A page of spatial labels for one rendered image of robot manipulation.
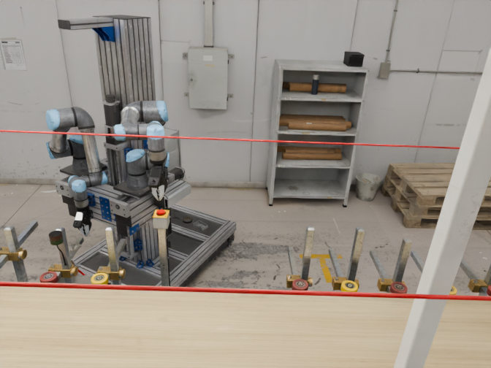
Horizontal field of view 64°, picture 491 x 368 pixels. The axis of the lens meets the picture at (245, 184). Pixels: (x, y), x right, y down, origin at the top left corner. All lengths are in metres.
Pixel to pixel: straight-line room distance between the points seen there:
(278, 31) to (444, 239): 3.70
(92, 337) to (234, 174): 3.30
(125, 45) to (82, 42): 2.05
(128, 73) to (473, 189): 2.16
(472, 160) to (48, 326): 1.70
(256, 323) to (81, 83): 3.53
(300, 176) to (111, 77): 2.85
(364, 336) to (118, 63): 2.07
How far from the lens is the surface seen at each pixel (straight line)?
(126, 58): 2.63
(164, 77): 4.50
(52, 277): 2.22
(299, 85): 4.31
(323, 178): 4.96
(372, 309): 2.03
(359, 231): 2.05
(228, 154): 4.71
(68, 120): 2.51
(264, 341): 1.79
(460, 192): 0.87
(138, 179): 2.61
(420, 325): 1.05
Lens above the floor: 2.23
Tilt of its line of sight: 26 degrees down
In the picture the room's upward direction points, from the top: 3 degrees clockwise
